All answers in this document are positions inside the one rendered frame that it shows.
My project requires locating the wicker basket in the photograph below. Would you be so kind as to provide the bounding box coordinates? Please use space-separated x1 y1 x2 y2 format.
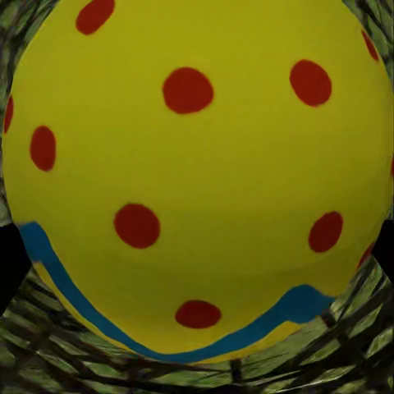
0 0 394 394

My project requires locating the easter egg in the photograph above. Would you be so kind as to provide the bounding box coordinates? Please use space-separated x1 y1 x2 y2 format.
0 0 394 366

